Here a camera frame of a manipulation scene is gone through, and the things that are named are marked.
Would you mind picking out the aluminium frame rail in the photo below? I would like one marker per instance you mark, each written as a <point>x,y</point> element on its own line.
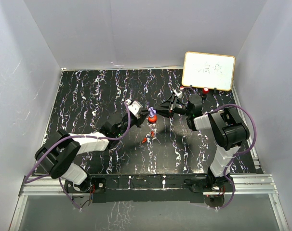
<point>255,206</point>

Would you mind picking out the orange earbud charging case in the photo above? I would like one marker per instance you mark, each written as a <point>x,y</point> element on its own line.
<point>152,120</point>

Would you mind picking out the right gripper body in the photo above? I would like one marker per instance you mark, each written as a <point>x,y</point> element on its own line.
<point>179,108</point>

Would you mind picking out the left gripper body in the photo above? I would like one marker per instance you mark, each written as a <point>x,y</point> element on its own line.
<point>133,121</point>

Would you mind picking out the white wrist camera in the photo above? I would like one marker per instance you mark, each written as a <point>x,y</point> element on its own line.
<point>178,93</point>
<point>134,107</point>

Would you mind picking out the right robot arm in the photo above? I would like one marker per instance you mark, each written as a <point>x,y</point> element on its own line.
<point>228,128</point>

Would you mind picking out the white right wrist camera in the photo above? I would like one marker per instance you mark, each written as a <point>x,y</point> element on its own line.
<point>178,93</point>

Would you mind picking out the lilac earbud charging case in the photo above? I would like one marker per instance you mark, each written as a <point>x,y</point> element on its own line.
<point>152,111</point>

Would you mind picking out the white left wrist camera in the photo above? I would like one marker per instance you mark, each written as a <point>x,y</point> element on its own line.
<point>134,107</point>

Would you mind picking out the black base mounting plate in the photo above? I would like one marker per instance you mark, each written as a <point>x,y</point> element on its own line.
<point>144,187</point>

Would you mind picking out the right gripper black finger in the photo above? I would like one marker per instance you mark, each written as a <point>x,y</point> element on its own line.
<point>165,113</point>
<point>164,105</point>

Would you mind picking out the yellow framed whiteboard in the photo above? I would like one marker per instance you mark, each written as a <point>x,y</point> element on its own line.
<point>213,71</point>

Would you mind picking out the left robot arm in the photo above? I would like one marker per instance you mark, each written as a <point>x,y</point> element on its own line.
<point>58,163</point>

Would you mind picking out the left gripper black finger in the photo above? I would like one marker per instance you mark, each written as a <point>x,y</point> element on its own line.
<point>140,121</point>
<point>144,113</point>

